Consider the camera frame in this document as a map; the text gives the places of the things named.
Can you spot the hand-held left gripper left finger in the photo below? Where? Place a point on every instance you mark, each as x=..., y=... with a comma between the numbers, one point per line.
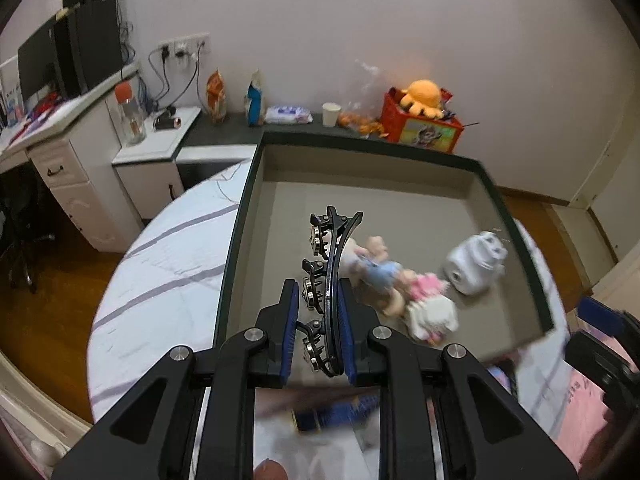
x=290, y=330

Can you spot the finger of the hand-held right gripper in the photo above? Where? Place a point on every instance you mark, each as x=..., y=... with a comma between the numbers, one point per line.
x=602, y=312
x=595, y=355

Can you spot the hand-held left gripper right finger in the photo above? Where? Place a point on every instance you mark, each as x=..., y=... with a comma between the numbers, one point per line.
x=347, y=330

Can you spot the doll figurine with blue dress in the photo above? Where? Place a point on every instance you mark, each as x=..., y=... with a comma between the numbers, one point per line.
x=382, y=272

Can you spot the black hair clip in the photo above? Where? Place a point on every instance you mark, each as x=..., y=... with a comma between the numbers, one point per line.
x=332, y=260

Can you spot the white and pink block figure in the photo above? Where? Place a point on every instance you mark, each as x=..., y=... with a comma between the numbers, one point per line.
x=430, y=310

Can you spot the blue case with gold trim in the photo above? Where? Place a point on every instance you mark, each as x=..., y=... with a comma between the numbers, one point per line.
x=330, y=415

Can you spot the dark green box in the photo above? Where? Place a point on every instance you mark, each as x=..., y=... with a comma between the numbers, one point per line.
x=310, y=195

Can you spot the white plug-in night light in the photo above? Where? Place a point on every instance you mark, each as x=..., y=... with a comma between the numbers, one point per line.
x=470, y=265

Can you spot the person's left hand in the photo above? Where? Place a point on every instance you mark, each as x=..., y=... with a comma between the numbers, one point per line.
x=270, y=471

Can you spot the pink printed blanket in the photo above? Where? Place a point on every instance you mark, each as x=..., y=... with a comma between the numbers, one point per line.
x=580, y=410

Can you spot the white door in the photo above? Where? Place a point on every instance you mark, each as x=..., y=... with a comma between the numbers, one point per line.
x=615, y=200

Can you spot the white nightstand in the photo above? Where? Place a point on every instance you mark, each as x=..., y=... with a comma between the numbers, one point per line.
x=150, y=180

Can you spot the white and dark low cabinet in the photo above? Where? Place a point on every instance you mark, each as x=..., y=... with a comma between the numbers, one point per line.
x=225, y=132

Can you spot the red toy box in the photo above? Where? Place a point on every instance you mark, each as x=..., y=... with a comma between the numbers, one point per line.
x=425, y=135

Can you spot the clear bag of oranges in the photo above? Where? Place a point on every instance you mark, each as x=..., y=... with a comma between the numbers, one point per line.
x=357, y=120

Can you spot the white tissue pack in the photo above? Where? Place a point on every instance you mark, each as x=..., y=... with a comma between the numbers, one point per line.
x=287, y=115

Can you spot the white paper cup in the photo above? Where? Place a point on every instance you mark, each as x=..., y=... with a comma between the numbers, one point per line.
x=330, y=115

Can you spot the blue white bottle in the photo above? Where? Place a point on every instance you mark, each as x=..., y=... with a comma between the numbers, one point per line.
x=255, y=102

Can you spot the orange snack bag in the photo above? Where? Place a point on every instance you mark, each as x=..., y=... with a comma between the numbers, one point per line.
x=216, y=97

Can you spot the small black device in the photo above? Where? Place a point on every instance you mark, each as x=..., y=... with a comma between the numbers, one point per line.
x=165, y=120

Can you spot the orange octopus plush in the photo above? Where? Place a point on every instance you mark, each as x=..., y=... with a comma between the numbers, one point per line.
x=422, y=95

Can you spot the clear bottle with orange cap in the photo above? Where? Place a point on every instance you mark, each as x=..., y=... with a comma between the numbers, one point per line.
x=131, y=120

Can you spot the white desk with drawers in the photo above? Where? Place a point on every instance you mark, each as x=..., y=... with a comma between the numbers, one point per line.
x=65, y=170

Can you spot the black office chair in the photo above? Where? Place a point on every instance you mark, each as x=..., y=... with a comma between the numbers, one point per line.
x=20, y=240

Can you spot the black computer tower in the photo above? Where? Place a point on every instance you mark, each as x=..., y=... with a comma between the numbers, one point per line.
x=95, y=45

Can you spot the black monitor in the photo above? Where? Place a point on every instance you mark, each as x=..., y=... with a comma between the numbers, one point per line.
x=35, y=60

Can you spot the white wall socket strip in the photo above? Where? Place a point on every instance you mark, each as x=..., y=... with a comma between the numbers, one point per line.
x=185, y=44

